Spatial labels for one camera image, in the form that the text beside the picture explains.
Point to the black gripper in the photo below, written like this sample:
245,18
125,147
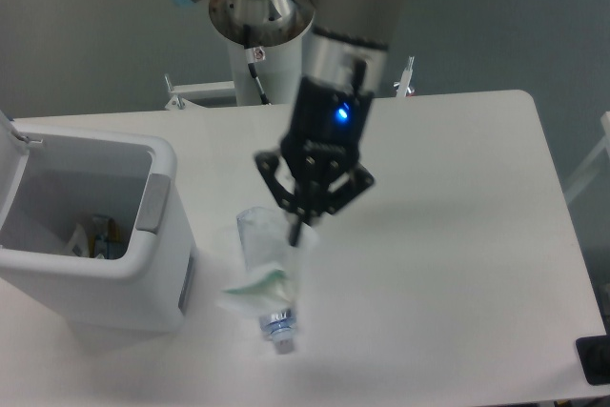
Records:
321,145

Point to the crushed clear plastic bottle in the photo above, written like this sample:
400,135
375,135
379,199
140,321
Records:
278,328

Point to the white plastic wrapper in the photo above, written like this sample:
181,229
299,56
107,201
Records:
271,278

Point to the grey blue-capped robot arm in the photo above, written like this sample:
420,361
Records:
350,43

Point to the colourful trash inside can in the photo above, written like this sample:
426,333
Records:
105,241

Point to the white trash can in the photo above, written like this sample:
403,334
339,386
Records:
55,177

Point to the black device at table corner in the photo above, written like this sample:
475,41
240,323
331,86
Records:
593,354

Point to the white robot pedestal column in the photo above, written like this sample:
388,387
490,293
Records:
279,73

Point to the white left frame bracket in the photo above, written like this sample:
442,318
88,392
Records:
201,95

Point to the white frame at right edge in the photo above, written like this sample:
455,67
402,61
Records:
589,167

